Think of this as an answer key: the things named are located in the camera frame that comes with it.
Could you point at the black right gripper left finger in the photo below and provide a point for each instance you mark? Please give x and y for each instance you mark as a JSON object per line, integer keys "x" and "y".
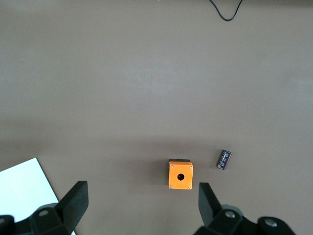
{"x": 75, "y": 200}

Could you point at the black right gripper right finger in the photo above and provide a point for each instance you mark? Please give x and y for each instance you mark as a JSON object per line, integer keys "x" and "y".
{"x": 210, "y": 205}

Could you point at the white drawer cabinet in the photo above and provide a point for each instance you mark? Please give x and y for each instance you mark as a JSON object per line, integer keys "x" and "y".
{"x": 22, "y": 186}

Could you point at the orange button enclosure box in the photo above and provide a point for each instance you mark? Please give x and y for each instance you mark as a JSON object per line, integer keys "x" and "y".
{"x": 187, "y": 180}

